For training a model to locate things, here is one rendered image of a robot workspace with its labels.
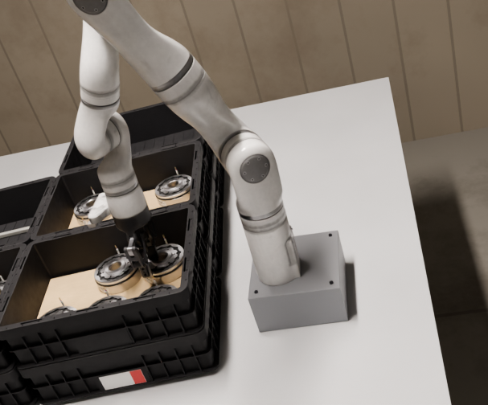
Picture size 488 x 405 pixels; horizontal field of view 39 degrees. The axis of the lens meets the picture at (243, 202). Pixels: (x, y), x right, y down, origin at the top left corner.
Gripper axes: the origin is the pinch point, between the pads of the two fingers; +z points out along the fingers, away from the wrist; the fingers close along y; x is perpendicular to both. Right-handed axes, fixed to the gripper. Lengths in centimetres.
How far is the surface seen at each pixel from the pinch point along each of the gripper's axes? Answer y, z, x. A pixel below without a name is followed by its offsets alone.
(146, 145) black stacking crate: 65, 4, 18
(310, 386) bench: -21.7, 17.4, -32.4
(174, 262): 1.3, 1.6, -5.0
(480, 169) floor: 151, 80, -89
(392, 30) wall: 183, 24, -60
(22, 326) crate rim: -20.9, -3.6, 19.9
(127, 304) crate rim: -18.4, -4.2, -1.3
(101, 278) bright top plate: -0.1, 2.6, 11.9
